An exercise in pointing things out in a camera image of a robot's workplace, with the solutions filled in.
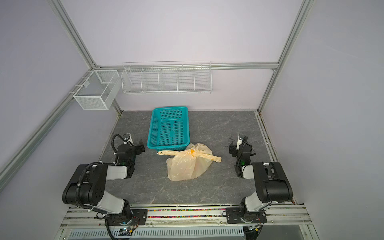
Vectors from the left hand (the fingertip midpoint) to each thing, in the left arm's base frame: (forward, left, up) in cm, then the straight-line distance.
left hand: (134, 142), depth 93 cm
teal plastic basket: (+14, -19, -8) cm, 25 cm away
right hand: (-5, -67, -2) cm, 67 cm away
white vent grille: (-48, -46, -9) cm, 67 cm away
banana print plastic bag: (-17, -37, +4) cm, 41 cm away
